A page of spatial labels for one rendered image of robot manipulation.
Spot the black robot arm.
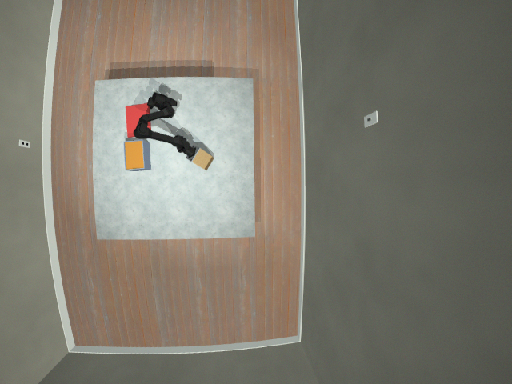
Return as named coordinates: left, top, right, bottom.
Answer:
left=134, top=92, right=196, bottom=158

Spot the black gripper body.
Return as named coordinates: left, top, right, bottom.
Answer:
left=147, top=97, right=160, bottom=110

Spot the red square lid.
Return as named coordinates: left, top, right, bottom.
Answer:
left=126, top=103, right=150, bottom=138

